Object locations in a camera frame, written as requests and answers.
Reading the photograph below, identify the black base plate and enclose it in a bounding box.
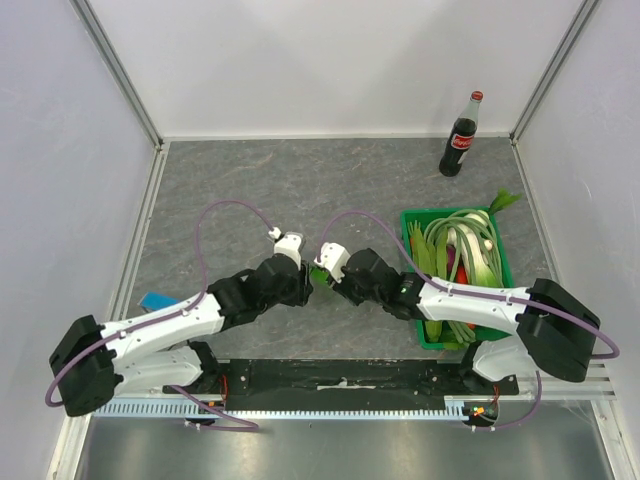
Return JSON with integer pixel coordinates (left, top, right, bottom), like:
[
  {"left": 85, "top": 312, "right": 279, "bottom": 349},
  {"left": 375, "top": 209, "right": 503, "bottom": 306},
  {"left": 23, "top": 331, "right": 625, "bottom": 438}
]
[{"left": 185, "top": 359, "right": 519, "bottom": 410}]

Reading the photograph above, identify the cola glass bottle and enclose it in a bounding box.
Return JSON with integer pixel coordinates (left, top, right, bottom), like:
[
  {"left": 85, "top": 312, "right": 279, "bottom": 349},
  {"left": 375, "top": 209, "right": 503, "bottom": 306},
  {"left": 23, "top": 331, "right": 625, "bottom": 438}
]
[{"left": 439, "top": 90, "right": 484, "bottom": 177}]

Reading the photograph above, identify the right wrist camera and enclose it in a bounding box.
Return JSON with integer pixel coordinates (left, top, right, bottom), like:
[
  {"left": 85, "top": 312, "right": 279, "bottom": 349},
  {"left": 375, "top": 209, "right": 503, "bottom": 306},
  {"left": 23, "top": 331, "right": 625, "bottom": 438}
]
[{"left": 314, "top": 242, "right": 351, "bottom": 283}]

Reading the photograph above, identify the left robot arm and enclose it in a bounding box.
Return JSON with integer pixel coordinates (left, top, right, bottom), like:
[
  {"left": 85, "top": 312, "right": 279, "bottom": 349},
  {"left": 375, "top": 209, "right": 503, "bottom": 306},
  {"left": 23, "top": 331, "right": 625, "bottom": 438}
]
[{"left": 45, "top": 254, "right": 313, "bottom": 417}]

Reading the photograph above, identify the purple onion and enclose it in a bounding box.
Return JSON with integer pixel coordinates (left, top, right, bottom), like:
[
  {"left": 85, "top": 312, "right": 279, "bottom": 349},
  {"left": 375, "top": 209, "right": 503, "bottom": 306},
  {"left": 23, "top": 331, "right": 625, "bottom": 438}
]
[{"left": 446, "top": 245, "right": 460, "bottom": 272}]

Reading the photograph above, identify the green plastic tray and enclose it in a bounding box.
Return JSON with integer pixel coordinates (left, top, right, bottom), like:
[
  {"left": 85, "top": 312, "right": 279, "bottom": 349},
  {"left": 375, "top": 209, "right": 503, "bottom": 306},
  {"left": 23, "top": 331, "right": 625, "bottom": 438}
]
[{"left": 401, "top": 207, "right": 514, "bottom": 350}]

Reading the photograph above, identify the blue small box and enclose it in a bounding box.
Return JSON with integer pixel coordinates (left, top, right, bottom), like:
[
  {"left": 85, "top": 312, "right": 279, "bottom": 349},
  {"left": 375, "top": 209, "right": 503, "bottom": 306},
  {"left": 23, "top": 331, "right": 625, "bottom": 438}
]
[{"left": 138, "top": 292, "right": 179, "bottom": 312}]

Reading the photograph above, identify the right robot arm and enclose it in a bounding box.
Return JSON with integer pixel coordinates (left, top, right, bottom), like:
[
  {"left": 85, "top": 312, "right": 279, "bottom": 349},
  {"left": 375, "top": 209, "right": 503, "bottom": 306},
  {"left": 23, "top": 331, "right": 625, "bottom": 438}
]
[{"left": 330, "top": 249, "right": 600, "bottom": 383}]

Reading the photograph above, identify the orange carrot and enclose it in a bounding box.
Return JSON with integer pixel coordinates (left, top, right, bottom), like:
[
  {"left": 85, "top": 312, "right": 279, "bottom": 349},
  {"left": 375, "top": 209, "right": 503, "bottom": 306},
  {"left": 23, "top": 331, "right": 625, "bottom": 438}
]
[{"left": 455, "top": 265, "right": 469, "bottom": 284}]

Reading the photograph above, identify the grey cable duct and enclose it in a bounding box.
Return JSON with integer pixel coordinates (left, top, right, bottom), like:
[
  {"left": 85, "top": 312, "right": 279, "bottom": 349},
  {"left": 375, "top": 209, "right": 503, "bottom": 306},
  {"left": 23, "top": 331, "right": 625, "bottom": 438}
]
[{"left": 93, "top": 397, "right": 468, "bottom": 421}]

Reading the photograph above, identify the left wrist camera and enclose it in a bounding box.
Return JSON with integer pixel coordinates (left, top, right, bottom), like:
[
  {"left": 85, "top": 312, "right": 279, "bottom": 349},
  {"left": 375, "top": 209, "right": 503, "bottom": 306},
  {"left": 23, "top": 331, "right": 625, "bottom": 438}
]
[{"left": 268, "top": 227, "right": 305, "bottom": 263}]

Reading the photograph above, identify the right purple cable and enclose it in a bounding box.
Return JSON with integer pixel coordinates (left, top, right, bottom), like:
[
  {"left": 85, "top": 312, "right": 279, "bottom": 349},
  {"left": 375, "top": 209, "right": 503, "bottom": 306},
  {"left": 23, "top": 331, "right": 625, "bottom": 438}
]
[{"left": 317, "top": 209, "right": 621, "bottom": 431}]

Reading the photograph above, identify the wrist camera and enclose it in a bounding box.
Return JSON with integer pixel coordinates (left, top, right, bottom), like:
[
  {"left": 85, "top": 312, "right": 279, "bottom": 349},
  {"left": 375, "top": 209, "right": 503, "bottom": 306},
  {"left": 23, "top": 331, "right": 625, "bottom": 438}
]
[
  {"left": 268, "top": 227, "right": 305, "bottom": 263},
  {"left": 314, "top": 242, "right": 351, "bottom": 283}
]

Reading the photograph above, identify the green long beans bundle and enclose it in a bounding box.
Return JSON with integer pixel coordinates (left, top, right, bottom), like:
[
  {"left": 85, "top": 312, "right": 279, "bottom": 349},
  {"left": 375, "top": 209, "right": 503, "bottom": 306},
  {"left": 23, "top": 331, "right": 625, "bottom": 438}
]
[{"left": 423, "top": 209, "right": 504, "bottom": 346}]

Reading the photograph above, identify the green paper box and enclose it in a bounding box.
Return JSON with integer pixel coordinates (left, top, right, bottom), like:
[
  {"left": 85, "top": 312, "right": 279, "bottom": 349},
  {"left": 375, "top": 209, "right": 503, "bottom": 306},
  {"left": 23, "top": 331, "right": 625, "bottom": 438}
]
[{"left": 310, "top": 266, "right": 331, "bottom": 287}]

